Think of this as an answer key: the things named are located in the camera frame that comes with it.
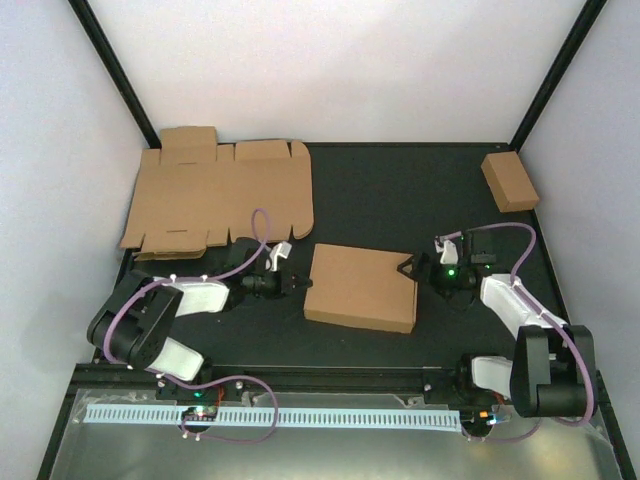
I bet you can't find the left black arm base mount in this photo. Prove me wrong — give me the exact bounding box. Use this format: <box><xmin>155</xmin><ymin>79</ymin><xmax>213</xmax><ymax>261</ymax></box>
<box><xmin>155</xmin><ymin>367</ymin><xmax>251</xmax><ymax>402</ymax></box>

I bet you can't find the stack of flat cardboard blanks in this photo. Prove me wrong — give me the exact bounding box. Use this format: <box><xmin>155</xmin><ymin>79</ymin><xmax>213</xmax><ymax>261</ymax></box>
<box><xmin>120</xmin><ymin>126</ymin><xmax>314</xmax><ymax>260</ymax></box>

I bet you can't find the right black frame post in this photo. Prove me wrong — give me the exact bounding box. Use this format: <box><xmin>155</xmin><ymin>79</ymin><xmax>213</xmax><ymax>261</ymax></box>
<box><xmin>510</xmin><ymin>0</ymin><xmax>608</xmax><ymax>152</ymax></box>

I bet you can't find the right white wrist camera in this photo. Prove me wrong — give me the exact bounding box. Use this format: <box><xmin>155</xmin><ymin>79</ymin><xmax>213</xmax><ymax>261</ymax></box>
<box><xmin>434</xmin><ymin>237</ymin><xmax>459</xmax><ymax>265</ymax></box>

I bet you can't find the metal front plate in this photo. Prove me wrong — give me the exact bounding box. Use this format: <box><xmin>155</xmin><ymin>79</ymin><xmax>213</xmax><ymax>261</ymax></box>
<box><xmin>41</xmin><ymin>391</ymin><xmax>623</xmax><ymax>479</ymax></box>

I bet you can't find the left black frame post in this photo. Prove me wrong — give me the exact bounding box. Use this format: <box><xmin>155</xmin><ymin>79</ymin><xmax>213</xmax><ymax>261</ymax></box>
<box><xmin>68</xmin><ymin>0</ymin><xmax>161</xmax><ymax>149</ymax></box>

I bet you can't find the folded small cardboard box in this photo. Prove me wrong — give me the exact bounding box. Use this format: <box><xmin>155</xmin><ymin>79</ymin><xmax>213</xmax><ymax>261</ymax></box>
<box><xmin>481</xmin><ymin>151</ymin><xmax>539</xmax><ymax>213</ymax></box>

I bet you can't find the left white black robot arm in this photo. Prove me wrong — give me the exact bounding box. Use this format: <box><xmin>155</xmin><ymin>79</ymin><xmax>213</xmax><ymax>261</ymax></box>
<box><xmin>87</xmin><ymin>237</ymin><xmax>313</xmax><ymax>399</ymax></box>

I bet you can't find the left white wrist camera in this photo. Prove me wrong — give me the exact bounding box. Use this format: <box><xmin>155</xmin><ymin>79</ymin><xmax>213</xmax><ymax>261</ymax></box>
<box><xmin>265</xmin><ymin>241</ymin><xmax>292</xmax><ymax>272</ymax></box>

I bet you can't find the black frame post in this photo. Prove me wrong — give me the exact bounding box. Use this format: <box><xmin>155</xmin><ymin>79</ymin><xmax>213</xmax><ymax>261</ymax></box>
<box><xmin>510</xmin><ymin>0</ymin><xmax>608</xmax><ymax>152</ymax></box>
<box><xmin>68</xmin><ymin>0</ymin><xmax>161</xmax><ymax>149</ymax></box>

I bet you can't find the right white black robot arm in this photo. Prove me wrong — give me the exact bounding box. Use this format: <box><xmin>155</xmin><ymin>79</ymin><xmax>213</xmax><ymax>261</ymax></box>
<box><xmin>397</xmin><ymin>224</ymin><xmax>598</xmax><ymax>425</ymax></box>

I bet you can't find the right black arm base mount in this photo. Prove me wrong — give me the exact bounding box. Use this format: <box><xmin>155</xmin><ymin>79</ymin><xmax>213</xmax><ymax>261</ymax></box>
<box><xmin>422</xmin><ymin>354</ymin><xmax>510</xmax><ymax>408</ymax></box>

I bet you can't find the white slotted cable duct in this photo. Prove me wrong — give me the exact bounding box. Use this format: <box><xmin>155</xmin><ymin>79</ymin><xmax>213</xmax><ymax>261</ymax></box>
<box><xmin>82</xmin><ymin>404</ymin><xmax>462</xmax><ymax>433</ymax></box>

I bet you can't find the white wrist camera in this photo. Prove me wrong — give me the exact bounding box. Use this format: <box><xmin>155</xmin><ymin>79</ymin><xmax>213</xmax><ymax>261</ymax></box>
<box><xmin>434</xmin><ymin>237</ymin><xmax>459</xmax><ymax>265</ymax></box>
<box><xmin>265</xmin><ymin>241</ymin><xmax>292</xmax><ymax>272</ymax></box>

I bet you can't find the black aluminium rail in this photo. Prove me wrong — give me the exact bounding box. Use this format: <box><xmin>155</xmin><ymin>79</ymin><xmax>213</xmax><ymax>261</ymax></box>
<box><xmin>71</xmin><ymin>363</ymin><xmax>456</xmax><ymax>393</ymax></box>

